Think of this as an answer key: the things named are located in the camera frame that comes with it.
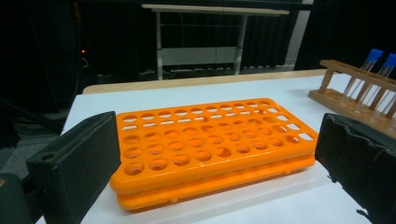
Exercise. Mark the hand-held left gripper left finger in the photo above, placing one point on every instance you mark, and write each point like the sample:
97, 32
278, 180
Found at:
77, 161

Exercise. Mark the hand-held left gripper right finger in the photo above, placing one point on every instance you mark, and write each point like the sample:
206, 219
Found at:
361, 155

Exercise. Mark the wooden test tube rack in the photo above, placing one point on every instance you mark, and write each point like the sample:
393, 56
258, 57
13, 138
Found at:
342, 107

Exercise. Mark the blue-capped test tube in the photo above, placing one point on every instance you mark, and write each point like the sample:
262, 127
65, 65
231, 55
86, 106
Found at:
390, 62
375, 56

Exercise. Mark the orange plastic test tube rack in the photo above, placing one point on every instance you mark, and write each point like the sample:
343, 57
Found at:
186, 174

